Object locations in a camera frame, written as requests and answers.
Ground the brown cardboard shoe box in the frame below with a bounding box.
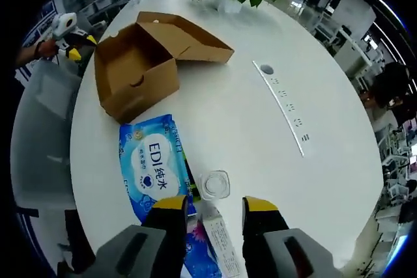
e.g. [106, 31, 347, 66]
[93, 10, 235, 125]

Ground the table socket strip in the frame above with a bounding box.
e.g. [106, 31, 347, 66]
[252, 59, 311, 158]

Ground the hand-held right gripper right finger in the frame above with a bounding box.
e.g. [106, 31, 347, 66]
[241, 195, 345, 278]

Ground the blue soft refill pouch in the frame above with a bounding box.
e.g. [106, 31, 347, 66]
[182, 211, 224, 278]

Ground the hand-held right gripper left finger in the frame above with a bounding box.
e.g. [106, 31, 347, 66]
[94, 194, 190, 278]

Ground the grey mesh office chair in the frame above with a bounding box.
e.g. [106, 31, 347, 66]
[12, 59, 84, 210]

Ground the white office cabinet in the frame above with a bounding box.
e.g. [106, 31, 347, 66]
[338, 29, 371, 74]

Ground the person's left hand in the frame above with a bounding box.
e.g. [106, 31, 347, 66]
[38, 38, 63, 58]

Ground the green silver soft pouch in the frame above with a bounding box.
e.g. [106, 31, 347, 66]
[180, 147, 201, 202]

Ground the white printed carton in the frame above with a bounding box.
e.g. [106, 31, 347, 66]
[200, 208, 244, 277]

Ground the blue wet wipes pack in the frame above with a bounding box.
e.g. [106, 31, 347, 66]
[118, 113, 198, 223]

